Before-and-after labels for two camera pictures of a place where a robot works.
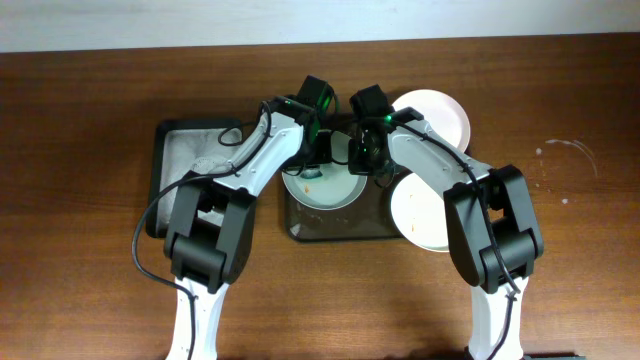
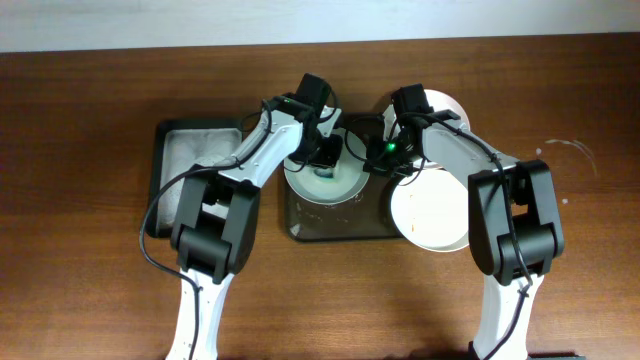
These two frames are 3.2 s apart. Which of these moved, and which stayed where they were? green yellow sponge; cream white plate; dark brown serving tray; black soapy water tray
Moved: green yellow sponge
Stayed: dark brown serving tray; black soapy water tray; cream white plate
